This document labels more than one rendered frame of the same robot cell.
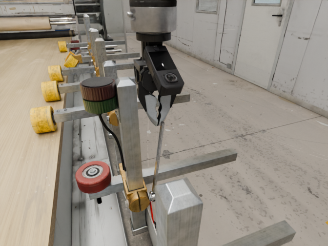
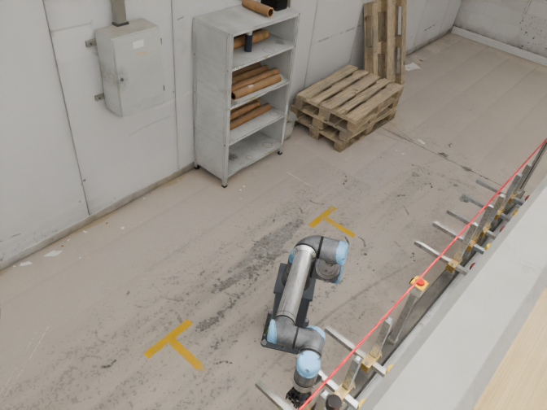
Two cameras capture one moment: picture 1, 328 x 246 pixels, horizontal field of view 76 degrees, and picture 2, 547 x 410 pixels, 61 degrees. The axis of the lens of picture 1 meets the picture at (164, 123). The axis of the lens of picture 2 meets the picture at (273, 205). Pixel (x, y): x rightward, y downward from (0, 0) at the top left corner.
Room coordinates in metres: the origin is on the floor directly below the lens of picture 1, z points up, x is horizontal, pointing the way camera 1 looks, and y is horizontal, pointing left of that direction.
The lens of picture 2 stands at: (1.17, 0.72, 2.97)
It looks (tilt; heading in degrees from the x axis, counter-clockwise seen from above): 41 degrees down; 237
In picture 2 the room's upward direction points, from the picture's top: 8 degrees clockwise
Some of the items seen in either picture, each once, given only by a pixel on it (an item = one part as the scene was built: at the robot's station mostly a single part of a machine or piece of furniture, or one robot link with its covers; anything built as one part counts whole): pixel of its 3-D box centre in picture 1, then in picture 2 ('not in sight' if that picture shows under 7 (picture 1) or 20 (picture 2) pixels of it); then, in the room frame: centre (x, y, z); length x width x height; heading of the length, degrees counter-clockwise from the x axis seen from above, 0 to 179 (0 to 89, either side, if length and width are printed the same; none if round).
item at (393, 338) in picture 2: not in sight; (403, 316); (-0.34, -0.19, 0.93); 0.05 x 0.04 x 0.45; 20
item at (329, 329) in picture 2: not in sight; (359, 354); (-0.04, -0.14, 0.83); 0.43 x 0.03 x 0.04; 110
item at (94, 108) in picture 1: (100, 100); not in sight; (0.36, 0.12, 1.10); 0.06 x 0.06 x 0.02
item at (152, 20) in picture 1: (152, 20); (304, 381); (0.46, 0.02, 1.23); 0.10 x 0.09 x 0.05; 110
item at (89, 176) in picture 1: (96, 186); not in sight; (0.38, 0.17, 0.85); 0.08 x 0.08 x 0.11
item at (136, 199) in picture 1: (132, 185); not in sight; (0.39, 0.08, 0.85); 0.13 x 0.06 x 0.05; 20
